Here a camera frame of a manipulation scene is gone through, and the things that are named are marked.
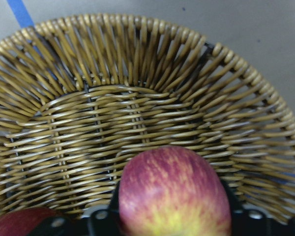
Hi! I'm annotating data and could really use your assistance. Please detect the red apple in basket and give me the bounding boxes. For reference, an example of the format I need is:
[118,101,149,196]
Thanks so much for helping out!
[0,207,61,236]

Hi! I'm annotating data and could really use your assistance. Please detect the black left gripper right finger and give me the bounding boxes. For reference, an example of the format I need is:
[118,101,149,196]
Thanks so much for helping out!
[221,181,295,236]

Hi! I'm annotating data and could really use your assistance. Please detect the wicker basket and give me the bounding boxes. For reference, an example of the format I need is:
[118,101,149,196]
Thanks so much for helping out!
[0,14,295,222]

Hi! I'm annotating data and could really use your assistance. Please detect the red yellow transferred apple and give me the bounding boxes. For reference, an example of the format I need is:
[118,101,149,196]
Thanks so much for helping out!
[118,146,232,236]

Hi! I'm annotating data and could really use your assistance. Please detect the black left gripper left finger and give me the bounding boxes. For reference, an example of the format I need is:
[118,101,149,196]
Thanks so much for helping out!
[28,184,123,236]

